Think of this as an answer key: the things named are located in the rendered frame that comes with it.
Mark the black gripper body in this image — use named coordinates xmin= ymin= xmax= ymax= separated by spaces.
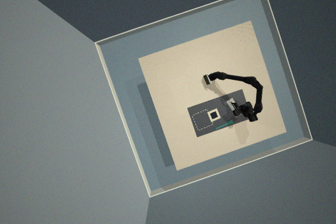
xmin=233 ymin=102 xmax=252 ymax=116

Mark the cream square tile with dark centre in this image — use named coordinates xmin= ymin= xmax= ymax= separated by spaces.
xmin=207 ymin=109 xmax=221 ymax=122

